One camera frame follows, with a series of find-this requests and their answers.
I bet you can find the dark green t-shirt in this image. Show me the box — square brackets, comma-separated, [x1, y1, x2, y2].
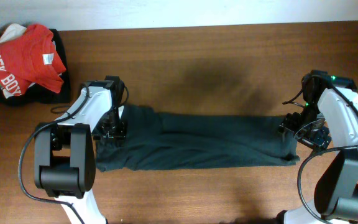
[96, 105, 300, 172]

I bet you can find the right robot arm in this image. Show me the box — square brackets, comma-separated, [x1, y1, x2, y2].
[278, 70, 358, 224]

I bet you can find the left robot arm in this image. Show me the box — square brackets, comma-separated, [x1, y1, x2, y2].
[34, 76, 128, 223]

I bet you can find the black folded garment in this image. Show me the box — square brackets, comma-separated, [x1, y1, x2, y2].
[0, 29, 70, 106]

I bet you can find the red printed t-shirt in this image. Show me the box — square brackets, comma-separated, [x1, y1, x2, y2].
[0, 24, 66, 98]

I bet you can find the white folded garment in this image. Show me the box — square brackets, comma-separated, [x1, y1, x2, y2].
[0, 23, 27, 65]

